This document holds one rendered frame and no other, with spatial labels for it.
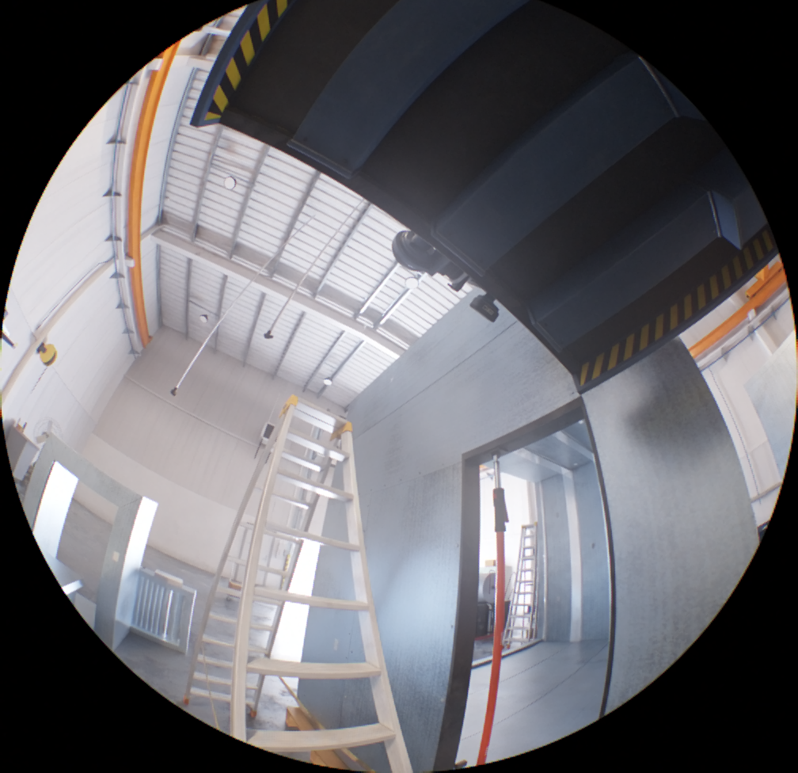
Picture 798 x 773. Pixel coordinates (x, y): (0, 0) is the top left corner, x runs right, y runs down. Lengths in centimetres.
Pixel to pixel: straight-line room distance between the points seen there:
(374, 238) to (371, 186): 687
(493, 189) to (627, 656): 100
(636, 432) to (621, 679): 69
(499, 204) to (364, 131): 19
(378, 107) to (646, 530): 96
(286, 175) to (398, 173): 683
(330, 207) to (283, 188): 127
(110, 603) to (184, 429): 885
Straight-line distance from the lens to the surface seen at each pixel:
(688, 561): 84
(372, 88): 38
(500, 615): 110
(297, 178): 720
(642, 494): 85
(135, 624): 386
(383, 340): 875
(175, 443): 1099
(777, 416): 471
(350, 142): 38
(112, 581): 295
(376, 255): 746
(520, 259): 50
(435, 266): 105
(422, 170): 44
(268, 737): 91
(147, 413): 1153
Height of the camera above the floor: 160
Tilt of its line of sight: 40 degrees up
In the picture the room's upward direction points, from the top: 8 degrees clockwise
